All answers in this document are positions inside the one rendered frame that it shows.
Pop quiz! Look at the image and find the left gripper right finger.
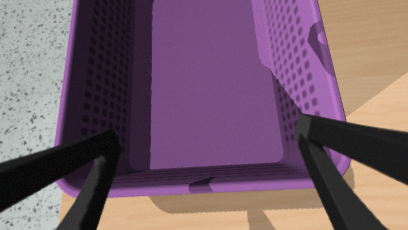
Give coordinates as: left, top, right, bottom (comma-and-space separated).
295, 113, 408, 230

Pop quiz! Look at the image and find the purple plastic basket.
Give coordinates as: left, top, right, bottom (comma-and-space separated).
54, 0, 347, 198

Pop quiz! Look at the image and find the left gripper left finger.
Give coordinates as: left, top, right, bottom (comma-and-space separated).
0, 129, 121, 230

